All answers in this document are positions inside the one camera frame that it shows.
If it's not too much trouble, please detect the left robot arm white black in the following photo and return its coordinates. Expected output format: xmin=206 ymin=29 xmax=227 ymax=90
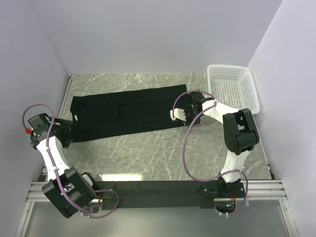
xmin=28 ymin=113 xmax=99 ymax=218

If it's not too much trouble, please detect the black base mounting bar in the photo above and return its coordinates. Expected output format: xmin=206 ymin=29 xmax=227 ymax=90
xmin=96 ymin=180 xmax=246 ymax=209

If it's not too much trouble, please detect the white plastic basket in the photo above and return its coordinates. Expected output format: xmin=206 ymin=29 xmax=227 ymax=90
xmin=207 ymin=64 xmax=260 ymax=115

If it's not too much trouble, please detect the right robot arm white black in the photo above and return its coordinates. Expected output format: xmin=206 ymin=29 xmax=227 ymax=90
xmin=170 ymin=90 xmax=260 ymax=197

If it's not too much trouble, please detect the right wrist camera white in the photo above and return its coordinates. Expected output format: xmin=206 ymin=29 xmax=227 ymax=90
xmin=170 ymin=108 xmax=186 ymax=121

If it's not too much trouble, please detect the black t shirt blue logo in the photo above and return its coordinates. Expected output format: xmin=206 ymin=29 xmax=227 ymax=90
xmin=70 ymin=84 xmax=190 ymax=143

